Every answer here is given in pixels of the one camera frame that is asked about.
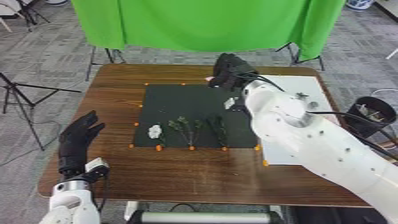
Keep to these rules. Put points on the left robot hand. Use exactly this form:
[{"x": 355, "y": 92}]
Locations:
[{"x": 73, "y": 146}]

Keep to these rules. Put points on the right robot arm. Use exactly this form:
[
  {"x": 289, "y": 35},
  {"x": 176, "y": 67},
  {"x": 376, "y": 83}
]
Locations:
[{"x": 307, "y": 143}]

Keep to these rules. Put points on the blue and white vase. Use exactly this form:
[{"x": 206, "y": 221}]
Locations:
[{"x": 359, "y": 3}]

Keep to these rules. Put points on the black tripod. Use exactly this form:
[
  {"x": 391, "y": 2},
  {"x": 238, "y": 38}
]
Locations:
[{"x": 16, "y": 96}]

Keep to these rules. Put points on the black bucket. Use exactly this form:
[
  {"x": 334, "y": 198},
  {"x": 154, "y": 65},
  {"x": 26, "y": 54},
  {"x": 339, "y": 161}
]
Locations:
[{"x": 369, "y": 121}]

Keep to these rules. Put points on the dark mat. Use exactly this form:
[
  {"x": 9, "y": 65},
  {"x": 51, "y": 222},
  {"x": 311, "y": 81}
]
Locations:
[{"x": 183, "y": 103}]

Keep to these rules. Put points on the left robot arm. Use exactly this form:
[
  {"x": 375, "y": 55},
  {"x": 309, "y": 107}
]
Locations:
[{"x": 69, "y": 203}]

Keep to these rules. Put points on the small green sprig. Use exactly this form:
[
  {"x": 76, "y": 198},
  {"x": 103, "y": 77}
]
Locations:
[{"x": 302, "y": 95}]

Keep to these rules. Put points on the pale grey bar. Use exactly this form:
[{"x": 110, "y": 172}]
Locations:
[{"x": 204, "y": 217}]

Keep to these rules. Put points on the black backdrop stand leg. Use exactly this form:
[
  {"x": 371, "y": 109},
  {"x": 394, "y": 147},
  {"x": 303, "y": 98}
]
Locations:
[
  {"x": 293, "y": 55},
  {"x": 108, "y": 55}
]

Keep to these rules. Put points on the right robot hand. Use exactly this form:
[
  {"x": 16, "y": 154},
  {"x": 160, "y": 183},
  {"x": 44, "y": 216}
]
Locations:
[{"x": 231, "y": 71}]

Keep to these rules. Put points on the pink flower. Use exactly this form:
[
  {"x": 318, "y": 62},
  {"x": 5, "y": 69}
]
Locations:
[{"x": 208, "y": 79}]

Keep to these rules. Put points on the white flower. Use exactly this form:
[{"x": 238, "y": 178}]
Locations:
[
  {"x": 229, "y": 103},
  {"x": 154, "y": 131}
]

